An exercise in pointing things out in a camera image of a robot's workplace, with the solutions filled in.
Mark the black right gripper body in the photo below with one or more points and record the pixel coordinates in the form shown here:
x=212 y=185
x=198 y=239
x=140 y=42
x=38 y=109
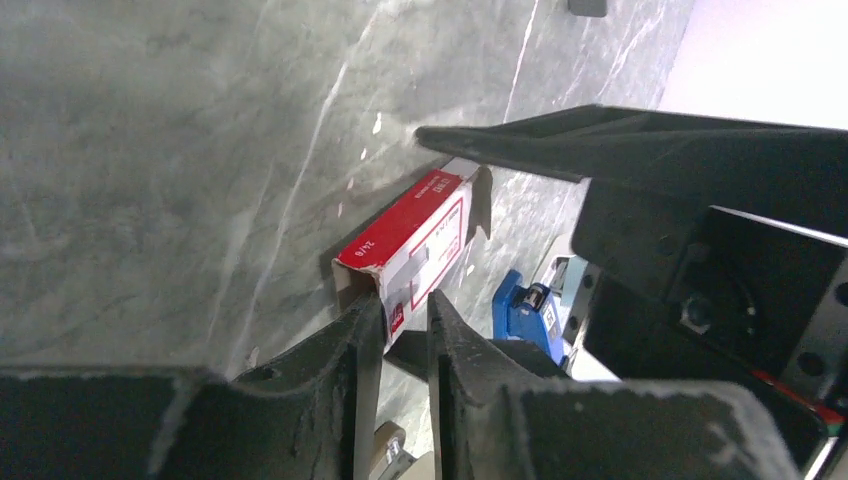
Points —
x=673 y=290

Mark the light blue small box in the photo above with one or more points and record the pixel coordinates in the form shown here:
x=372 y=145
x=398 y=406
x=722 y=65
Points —
x=563 y=273

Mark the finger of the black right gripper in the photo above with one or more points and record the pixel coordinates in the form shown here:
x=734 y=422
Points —
x=789 y=173

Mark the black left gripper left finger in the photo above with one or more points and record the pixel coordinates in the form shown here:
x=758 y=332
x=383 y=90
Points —
x=307 y=414

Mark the blue black stapler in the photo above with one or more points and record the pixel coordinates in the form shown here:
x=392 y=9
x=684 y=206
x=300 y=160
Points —
x=528 y=313

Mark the red white staple box sleeve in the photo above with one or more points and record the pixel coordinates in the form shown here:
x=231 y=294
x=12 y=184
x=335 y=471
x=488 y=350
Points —
x=406 y=252

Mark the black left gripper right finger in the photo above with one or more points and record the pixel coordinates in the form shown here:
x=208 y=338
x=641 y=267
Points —
x=494 y=419

